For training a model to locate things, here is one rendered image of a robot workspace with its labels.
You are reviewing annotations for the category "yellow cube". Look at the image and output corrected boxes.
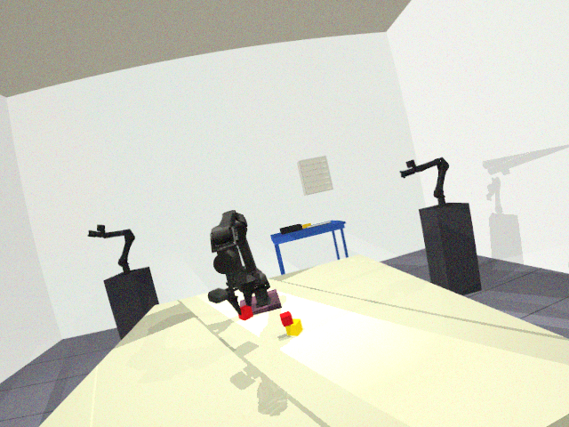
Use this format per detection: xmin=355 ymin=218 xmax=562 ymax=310
xmin=285 ymin=318 xmax=302 ymax=336

